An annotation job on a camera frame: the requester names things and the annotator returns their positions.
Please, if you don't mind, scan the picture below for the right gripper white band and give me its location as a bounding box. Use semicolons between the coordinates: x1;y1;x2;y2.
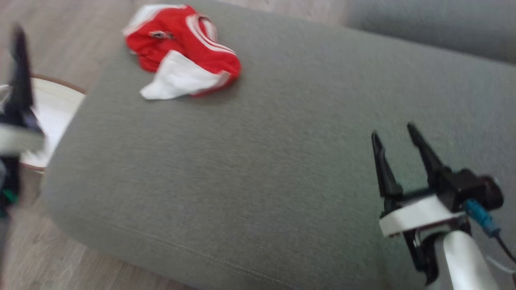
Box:
371;122;470;286

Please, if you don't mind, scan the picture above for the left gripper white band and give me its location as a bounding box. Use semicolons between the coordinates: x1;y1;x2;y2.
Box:
0;24;46;218

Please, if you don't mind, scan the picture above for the red jersey white trim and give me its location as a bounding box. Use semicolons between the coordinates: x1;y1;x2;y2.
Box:
122;4;242;101

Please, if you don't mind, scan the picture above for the white round laundry basket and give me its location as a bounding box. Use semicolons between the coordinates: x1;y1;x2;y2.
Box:
0;75;87;173

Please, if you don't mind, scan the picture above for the small grey sofa cushion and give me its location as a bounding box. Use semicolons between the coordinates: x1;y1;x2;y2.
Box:
346;0;516;66

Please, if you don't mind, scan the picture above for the large grey sofa seat cushion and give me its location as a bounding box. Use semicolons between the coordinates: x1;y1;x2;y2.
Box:
44;0;516;290

